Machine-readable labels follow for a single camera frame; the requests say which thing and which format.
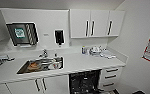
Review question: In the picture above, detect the chrome sink faucet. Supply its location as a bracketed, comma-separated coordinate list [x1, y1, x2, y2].
[38, 48, 49, 59]

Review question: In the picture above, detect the white wall outlet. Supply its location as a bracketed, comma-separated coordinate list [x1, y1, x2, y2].
[68, 39, 74, 47]

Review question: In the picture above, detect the stainless steel sink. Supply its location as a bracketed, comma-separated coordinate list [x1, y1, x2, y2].
[16, 56, 65, 76]

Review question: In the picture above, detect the orange bowl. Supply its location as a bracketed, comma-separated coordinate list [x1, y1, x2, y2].
[26, 61, 41, 71]

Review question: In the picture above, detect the white under-sink cabinet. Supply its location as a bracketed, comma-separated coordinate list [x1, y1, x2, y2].
[5, 74, 71, 94]

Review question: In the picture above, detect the stack of white dishes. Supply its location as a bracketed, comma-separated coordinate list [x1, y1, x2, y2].
[89, 45, 104, 57]

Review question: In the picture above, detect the blue dish soap bottle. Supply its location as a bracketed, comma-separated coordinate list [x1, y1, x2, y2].
[81, 45, 87, 56]

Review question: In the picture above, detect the steel paper towel dispenser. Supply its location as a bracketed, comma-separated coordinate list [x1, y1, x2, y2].
[5, 21, 40, 47]

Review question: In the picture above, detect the black wall soap dispenser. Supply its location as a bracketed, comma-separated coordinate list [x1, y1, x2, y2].
[53, 29, 65, 47]

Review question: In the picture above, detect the stainless steel dishwasher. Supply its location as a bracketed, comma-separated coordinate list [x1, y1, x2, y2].
[68, 68, 103, 94]

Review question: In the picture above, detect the small white bottle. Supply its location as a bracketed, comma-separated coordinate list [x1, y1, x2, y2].
[85, 47, 91, 56]

